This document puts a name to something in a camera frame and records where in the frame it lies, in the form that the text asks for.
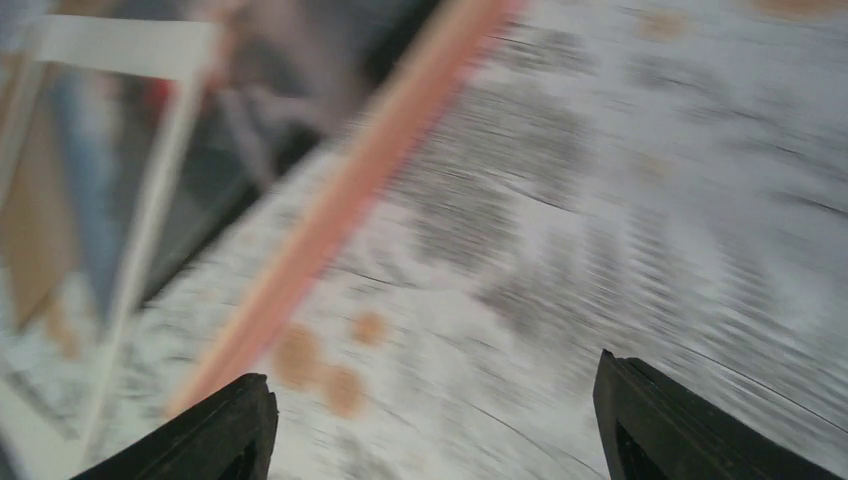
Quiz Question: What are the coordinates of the sunset landscape photo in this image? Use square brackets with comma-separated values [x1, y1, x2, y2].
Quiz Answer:
[47, 66, 174, 326]

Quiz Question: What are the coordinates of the white mat board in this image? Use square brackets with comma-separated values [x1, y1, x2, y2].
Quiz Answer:
[1, 14, 219, 479]

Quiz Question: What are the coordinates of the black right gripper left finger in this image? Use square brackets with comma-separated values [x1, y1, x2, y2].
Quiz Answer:
[76, 373, 279, 480]

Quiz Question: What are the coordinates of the clear acrylic sheet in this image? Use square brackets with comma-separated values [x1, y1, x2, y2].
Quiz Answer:
[108, 1, 438, 302]

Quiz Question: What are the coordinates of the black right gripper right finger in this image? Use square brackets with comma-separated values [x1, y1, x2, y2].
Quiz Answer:
[593, 350, 835, 479]

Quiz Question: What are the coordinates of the pink wooden picture frame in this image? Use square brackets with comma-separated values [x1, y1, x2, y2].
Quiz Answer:
[164, 1, 523, 419]

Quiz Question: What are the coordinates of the brown cardboard backing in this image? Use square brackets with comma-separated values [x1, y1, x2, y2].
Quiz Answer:
[1, 52, 78, 331]

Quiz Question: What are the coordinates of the floral patterned tablecloth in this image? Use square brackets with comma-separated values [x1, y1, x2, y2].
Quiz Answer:
[1, 1, 847, 479]

